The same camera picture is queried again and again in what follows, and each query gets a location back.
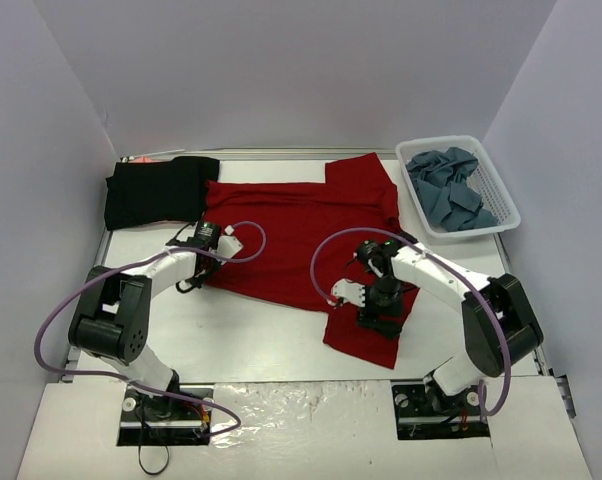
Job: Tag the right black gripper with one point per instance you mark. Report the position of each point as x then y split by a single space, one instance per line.
377 321

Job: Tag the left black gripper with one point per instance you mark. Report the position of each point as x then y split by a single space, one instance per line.
192 282

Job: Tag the red t-shirt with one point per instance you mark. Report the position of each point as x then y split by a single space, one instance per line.
305 235

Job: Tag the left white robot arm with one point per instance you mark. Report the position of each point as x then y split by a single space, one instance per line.
112 316

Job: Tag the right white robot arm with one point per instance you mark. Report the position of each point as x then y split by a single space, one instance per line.
498 323

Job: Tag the black folded t-shirt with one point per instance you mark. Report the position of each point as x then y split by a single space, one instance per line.
140 194

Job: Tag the pink folded t-shirt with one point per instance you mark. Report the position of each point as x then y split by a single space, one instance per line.
141 160

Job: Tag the blue-grey t-shirt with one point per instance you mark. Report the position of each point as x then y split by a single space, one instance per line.
440 182

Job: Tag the white plastic basket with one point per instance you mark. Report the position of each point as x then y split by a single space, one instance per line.
485 181

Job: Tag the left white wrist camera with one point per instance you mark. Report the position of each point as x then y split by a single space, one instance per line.
228 244

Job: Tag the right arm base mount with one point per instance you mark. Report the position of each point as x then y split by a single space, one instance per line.
420 416

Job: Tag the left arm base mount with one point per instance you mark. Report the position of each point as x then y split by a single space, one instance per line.
162 421

